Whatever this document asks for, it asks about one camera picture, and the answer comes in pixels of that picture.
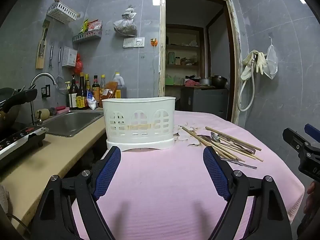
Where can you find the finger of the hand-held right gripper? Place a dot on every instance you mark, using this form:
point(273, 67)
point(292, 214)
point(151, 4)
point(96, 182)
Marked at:
point(312, 130)
point(295, 138)

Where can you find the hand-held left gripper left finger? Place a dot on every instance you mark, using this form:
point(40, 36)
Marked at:
point(107, 172)

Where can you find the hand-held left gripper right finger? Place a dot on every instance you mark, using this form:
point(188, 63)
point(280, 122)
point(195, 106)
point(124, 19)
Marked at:
point(216, 172)

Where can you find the white plastic utensil basket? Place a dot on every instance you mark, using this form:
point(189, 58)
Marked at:
point(138, 122)

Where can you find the person's right hand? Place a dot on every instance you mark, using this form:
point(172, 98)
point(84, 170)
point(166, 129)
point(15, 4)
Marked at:
point(310, 200)

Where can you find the serrated metal knife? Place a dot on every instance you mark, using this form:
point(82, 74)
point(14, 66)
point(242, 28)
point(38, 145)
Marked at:
point(240, 163)

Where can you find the metal spoon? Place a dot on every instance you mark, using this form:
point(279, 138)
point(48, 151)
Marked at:
point(205, 137)
point(215, 137)

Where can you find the white shell pieces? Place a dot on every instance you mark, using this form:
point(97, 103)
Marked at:
point(183, 136)

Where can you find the pink table cloth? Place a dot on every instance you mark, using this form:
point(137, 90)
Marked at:
point(162, 187)

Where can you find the stainless steel sink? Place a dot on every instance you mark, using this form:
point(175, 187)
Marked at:
point(70, 123)

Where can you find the dark grey cabinet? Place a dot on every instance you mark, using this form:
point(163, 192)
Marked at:
point(202, 102)

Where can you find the white salt bag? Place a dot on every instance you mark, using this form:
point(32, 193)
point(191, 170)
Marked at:
point(92, 101)

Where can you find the pink soap dish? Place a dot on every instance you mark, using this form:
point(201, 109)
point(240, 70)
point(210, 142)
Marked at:
point(62, 108)

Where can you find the red spice bag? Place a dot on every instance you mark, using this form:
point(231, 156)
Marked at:
point(110, 91)

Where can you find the soy sauce bottle yellow label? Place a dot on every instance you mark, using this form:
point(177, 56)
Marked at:
point(81, 95)

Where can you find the steel wool scrubber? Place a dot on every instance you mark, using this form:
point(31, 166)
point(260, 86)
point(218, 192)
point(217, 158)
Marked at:
point(52, 111)

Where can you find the cream rubber glove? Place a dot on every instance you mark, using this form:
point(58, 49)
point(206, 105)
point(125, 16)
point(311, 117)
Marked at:
point(247, 63)
point(261, 61)

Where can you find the dark pump bottle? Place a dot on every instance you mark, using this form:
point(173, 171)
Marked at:
point(73, 95)

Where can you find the clear bottle yellow cap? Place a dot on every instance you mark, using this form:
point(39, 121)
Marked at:
point(102, 87)

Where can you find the dark bottle red label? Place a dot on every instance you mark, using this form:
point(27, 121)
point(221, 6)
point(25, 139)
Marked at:
point(95, 87)

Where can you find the brown loofah scrubber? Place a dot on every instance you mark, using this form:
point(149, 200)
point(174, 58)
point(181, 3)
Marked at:
point(43, 114)

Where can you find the cooking oil jug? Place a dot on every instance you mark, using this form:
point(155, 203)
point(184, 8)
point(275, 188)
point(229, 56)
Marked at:
point(120, 85)

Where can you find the dark cooking pot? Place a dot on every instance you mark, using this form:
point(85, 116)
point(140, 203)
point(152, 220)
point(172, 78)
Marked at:
point(218, 82)

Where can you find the silver pot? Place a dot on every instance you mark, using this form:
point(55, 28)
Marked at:
point(205, 82)

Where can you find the red cloth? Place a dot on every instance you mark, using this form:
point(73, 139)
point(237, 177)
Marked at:
point(193, 83)

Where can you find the black induction cooker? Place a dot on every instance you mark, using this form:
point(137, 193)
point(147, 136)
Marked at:
point(20, 140)

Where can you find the slim dark sauce bottle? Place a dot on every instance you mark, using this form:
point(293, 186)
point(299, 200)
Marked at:
point(87, 81)

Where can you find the yellow pump bottle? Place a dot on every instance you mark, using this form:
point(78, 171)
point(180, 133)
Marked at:
point(67, 86)

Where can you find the metal mesh strainer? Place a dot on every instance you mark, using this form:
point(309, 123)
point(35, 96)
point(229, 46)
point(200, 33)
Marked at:
point(60, 83)

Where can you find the red plastic bag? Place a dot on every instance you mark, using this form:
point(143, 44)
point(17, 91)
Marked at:
point(78, 65)

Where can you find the black wok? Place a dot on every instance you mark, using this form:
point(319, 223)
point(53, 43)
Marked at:
point(17, 98)

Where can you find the curved metal faucet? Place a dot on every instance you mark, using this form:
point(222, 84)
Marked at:
point(42, 75)

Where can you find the metal peeler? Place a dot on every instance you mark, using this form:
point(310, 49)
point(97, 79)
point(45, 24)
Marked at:
point(51, 55)

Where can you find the wooden shelf unit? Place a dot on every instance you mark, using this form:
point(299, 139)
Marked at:
point(183, 46)

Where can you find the bamboo knife holder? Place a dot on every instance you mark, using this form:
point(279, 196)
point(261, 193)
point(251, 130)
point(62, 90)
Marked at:
point(40, 60)

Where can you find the hanging clear plastic bag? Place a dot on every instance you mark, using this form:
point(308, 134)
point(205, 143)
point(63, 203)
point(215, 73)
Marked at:
point(125, 26)

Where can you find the red snack packet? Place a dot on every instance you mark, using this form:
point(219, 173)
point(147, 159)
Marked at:
point(95, 25)

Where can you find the green snack packet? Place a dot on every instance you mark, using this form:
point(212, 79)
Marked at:
point(83, 26)

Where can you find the wooden door frame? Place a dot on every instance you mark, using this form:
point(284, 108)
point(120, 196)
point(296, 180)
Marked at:
point(237, 55)

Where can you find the small white wall basket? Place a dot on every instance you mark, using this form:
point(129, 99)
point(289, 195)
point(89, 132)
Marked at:
point(69, 57)

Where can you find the white wall switch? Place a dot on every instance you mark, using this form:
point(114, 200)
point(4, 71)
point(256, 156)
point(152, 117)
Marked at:
point(128, 42)

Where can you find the white wall socket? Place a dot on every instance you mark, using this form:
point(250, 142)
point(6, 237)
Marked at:
point(139, 42)

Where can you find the grey metal wall rack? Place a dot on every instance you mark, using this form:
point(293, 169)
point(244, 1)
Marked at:
point(87, 36)

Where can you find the orange wall hook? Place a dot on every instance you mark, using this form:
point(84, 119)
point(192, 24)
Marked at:
point(153, 42)

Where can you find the white slotted wall basket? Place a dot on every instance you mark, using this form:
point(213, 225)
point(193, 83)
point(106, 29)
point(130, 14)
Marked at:
point(61, 11)

